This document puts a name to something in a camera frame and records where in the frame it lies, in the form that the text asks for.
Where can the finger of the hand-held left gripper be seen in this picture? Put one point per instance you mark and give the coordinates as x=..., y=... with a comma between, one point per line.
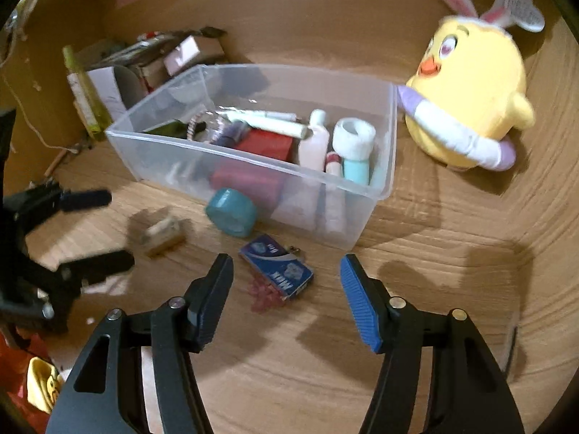
x=102, y=264
x=86, y=199

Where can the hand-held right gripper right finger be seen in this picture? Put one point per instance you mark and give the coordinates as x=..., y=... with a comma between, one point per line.
x=359, y=307

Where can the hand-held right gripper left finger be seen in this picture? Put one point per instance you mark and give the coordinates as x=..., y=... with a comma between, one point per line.
x=212, y=307

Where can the pink beads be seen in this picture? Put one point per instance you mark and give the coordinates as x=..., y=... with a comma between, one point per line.
x=267, y=298

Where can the small tan block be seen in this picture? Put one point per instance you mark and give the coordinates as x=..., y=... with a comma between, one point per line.
x=160, y=235

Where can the small blue printed box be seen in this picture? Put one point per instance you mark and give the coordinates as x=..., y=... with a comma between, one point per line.
x=276, y=266

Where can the blue tape roll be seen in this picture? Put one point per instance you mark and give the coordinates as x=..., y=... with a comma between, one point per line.
x=226, y=210

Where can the clear plastic drawer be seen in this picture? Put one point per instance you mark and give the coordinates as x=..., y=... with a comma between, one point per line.
x=181, y=167

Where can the dark green glass bottle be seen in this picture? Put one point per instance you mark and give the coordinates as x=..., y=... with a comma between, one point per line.
x=167, y=129

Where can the mint green tube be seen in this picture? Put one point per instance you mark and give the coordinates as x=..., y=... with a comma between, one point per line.
x=355, y=169

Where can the white ointment tube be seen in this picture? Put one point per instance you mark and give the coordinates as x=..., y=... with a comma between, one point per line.
x=334, y=165

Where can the purple bottle with black cap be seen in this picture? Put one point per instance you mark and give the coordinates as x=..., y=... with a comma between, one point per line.
x=233, y=133

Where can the pale pink bottle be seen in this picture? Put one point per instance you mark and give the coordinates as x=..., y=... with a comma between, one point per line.
x=314, y=144

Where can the white tape roll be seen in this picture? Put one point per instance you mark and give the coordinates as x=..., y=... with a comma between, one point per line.
x=357, y=138

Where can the red box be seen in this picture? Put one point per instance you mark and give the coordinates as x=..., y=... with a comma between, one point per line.
x=267, y=144

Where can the white pen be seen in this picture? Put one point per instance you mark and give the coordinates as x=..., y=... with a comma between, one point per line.
x=253, y=113

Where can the white and green stick tube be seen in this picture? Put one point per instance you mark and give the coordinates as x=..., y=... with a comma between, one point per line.
x=280, y=127

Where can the white folded paper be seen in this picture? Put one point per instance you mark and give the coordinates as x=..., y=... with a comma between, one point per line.
x=106, y=86

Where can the yellow duck printed item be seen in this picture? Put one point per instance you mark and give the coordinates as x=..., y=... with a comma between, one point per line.
x=43, y=384

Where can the small white box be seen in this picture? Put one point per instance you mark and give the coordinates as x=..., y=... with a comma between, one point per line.
x=181, y=54

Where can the yellow chick plush toy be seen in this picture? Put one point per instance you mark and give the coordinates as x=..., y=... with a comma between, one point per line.
x=475, y=77

